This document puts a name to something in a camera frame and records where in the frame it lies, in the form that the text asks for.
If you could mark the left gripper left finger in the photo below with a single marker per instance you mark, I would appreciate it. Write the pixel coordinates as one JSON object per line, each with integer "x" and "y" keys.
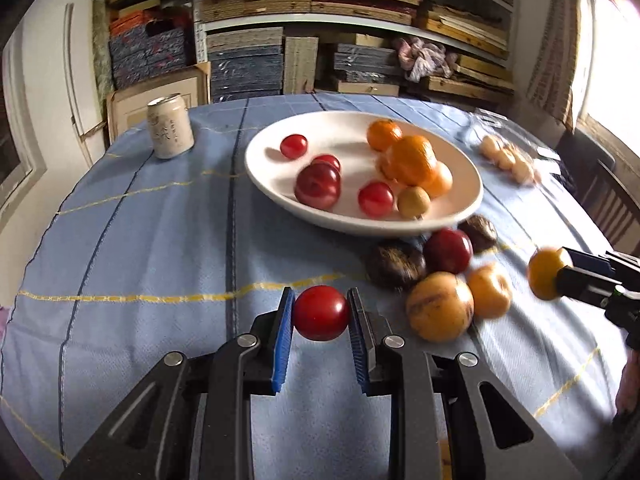
{"x": 193, "y": 414}

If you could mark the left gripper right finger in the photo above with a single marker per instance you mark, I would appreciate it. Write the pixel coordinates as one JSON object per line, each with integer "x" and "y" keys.
{"x": 448, "y": 412}

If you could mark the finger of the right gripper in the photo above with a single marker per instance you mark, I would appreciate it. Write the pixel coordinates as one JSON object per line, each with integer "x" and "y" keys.
{"x": 591, "y": 288}
{"x": 590, "y": 263}

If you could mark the yellow apple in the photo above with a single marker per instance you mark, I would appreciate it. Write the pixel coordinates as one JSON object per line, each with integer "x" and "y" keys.
{"x": 542, "y": 270}

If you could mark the yellow pear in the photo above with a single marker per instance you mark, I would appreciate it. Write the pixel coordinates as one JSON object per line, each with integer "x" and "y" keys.
{"x": 491, "y": 291}

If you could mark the brown longan fruit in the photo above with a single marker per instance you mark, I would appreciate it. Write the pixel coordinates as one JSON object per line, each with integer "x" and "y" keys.
{"x": 413, "y": 202}

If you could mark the large orange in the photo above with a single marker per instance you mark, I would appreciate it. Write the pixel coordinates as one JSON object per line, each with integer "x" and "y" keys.
{"x": 412, "y": 160}

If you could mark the orange mandarin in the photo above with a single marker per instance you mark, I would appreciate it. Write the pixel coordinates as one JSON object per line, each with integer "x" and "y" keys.
{"x": 382, "y": 134}

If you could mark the person's right hand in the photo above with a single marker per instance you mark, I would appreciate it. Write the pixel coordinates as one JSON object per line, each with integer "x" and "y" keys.
{"x": 627, "y": 397}

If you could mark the dark wooden chair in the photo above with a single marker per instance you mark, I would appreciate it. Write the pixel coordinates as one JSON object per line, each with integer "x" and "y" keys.
{"x": 590, "y": 174}

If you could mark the striped yellow pepino melon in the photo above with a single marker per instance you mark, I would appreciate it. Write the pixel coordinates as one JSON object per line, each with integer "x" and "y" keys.
{"x": 440, "y": 308}

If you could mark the small dark passion fruit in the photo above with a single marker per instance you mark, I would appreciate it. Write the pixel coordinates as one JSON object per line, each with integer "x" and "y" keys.
{"x": 481, "y": 232}

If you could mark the dark purple passion fruit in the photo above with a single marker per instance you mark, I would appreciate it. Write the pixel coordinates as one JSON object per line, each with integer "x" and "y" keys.
{"x": 395, "y": 265}

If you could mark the blue checked tablecloth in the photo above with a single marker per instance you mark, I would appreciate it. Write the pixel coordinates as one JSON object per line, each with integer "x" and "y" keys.
{"x": 145, "y": 257}

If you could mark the yellow orange round fruit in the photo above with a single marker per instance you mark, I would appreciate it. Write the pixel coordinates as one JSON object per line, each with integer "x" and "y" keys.
{"x": 440, "y": 183}

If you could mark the white oval plate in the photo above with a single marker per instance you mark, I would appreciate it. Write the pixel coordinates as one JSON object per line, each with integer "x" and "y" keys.
{"x": 343, "y": 134}

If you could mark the pink plastic bag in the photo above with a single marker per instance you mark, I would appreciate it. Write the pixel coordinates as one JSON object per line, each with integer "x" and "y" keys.
{"x": 420, "y": 59}

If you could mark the white drink can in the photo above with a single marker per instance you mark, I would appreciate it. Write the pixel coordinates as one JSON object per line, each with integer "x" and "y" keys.
{"x": 169, "y": 126}

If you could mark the white storage shelf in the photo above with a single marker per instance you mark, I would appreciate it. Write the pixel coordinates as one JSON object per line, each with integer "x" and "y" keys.
{"x": 270, "y": 47}

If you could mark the small red cherry tomato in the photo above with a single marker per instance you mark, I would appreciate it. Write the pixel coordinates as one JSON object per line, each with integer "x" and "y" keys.
{"x": 294, "y": 146}

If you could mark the framed picture board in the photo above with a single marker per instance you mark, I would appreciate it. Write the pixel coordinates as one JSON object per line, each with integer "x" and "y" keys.
{"x": 127, "y": 107}

